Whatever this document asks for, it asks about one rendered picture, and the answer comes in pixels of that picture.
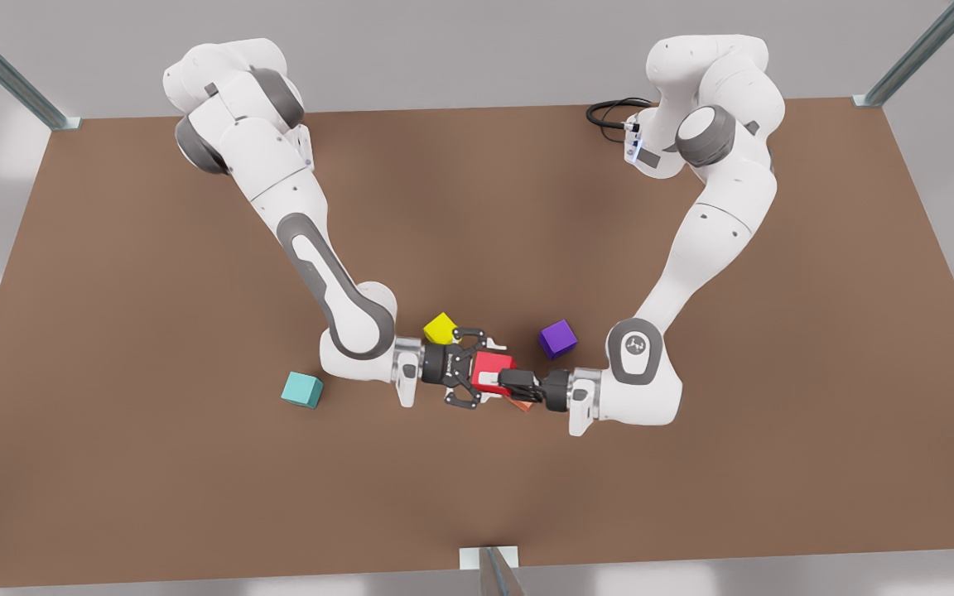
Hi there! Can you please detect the red wooden cube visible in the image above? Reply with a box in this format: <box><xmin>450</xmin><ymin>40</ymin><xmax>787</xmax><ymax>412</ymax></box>
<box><xmin>471</xmin><ymin>352</ymin><xmax>518</xmax><ymax>397</ymax></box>

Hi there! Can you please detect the yellow wooden cube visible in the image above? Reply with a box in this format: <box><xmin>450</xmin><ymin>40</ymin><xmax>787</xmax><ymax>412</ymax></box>
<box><xmin>423</xmin><ymin>312</ymin><xmax>460</xmax><ymax>346</ymax></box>

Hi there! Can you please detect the purple wooden cube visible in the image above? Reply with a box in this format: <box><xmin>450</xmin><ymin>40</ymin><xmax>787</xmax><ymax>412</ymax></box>
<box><xmin>537</xmin><ymin>320</ymin><xmax>579</xmax><ymax>361</ymax></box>

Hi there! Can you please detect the teal wooden cube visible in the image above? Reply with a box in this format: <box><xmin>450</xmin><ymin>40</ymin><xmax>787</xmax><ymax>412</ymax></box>
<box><xmin>281</xmin><ymin>372</ymin><xmax>325</xmax><ymax>409</ymax></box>

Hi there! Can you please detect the silver frame post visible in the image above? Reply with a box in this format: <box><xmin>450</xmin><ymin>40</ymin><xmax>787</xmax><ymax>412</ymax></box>
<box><xmin>852</xmin><ymin>0</ymin><xmax>954</xmax><ymax>108</ymax></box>
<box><xmin>0</xmin><ymin>7</ymin><xmax>82</xmax><ymax>132</ymax></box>
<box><xmin>459</xmin><ymin>546</ymin><xmax>528</xmax><ymax>596</ymax></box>

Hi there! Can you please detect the black cable loop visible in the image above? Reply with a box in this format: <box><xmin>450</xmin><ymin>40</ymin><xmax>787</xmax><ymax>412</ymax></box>
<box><xmin>585</xmin><ymin>98</ymin><xmax>653</xmax><ymax>144</ymax></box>

